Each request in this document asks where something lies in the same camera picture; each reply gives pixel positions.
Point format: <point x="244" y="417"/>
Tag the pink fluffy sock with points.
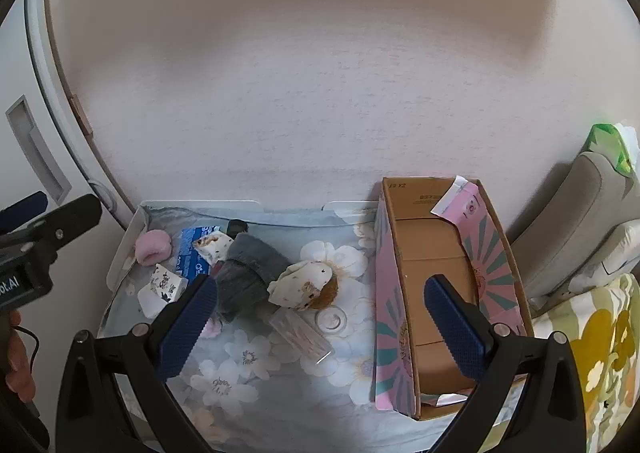
<point x="212" y="328"/>
<point x="152" y="245"/>

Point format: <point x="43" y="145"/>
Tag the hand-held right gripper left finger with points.
<point x="187" y="328"/>

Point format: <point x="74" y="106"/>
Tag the green tissue pack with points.
<point x="607" y="145"/>

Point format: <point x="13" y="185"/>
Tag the white curved frame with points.
<point x="50" y="58"/>

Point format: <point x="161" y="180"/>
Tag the green yellow floral blanket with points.
<point x="600" y="358"/>

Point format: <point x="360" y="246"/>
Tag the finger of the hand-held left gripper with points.
<point x="65" y="225"/>
<point x="25" y="210"/>

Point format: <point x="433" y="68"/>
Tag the grey knitted cloth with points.
<point x="242" y="278"/>

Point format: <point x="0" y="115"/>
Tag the white patterned small box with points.
<point x="166" y="283"/>

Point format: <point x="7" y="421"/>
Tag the clear cotton swab box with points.
<point x="300" y="338"/>

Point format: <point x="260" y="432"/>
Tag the blue plastic packet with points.
<point x="192" y="259"/>

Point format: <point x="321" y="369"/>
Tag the grey cushion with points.
<point x="570" y="213"/>

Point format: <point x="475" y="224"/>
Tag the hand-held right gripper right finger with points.
<point x="457" y="333"/>

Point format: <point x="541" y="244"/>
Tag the white cabinet door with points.
<point x="20" y="83"/>

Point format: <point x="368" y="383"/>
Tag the person's left hand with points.
<point x="14" y="363"/>

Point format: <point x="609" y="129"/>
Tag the pink printed cardboard box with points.
<point x="435" y="243"/>

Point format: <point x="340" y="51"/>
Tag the white printed sock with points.
<point x="212" y="247"/>
<point x="292" y="285"/>

